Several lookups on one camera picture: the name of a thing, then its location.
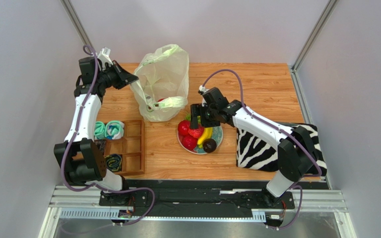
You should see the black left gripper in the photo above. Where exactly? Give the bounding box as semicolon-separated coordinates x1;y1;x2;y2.
97;61;138;90

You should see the yellow banana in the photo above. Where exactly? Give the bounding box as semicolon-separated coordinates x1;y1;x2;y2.
197;127;213;148

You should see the red strawberry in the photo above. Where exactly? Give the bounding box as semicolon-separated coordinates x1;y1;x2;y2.
188;126;204;139

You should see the dark avocado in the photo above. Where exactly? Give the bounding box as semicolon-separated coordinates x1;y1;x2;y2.
202;138;217;153

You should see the pale green plastic bag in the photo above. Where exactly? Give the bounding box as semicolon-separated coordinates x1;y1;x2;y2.
130;44;190;122

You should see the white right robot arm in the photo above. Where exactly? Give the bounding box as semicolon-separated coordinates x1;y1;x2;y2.
190;86;321;198

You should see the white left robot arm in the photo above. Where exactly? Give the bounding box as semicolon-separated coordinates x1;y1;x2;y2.
54;56;138;192

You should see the red round fruit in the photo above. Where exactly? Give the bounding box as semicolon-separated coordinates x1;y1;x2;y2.
178;120;191;136

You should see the patterned ceramic plate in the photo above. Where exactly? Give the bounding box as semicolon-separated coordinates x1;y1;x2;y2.
177;126;223;155

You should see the teal white rolled sock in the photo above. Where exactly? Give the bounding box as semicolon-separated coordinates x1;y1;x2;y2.
105;120;125;140

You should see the zebra striped cushion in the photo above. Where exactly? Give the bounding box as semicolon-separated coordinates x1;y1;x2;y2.
236;122;327;177

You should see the black rolled sock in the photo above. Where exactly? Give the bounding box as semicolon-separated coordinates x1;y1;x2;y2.
94;139;107;154

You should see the wooden compartment tray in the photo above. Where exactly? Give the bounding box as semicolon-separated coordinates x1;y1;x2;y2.
66;119;146;177

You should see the dark green rolled sock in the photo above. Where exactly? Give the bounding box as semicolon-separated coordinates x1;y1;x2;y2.
105;154;123;172

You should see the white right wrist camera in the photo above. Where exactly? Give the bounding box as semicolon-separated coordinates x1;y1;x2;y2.
198;85;208;106

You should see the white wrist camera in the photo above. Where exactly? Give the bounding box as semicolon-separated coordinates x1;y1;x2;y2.
198;85;208;106
98;47;113;71

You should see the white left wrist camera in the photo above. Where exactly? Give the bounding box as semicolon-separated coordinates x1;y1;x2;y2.
98;47;113;71

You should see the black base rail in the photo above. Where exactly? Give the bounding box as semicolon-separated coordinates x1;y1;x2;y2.
89;178;330;219

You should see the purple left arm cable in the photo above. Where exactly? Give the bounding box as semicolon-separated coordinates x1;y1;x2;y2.
61;44;156;227

